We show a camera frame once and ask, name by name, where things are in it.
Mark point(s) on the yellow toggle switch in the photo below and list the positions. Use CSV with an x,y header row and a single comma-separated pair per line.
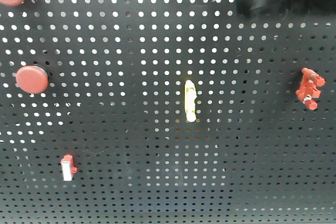
x,y
190,95

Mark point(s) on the black perforated pegboard panel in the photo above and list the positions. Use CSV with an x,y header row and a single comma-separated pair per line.
x,y
115,102

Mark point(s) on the large red push button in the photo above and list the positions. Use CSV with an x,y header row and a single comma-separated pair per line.
x,y
32,79

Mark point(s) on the red terminal connector block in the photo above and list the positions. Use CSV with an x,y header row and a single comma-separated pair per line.
x,y
308,90

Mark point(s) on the red toggle switch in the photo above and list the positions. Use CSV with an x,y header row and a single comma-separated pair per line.
x,y
68,167

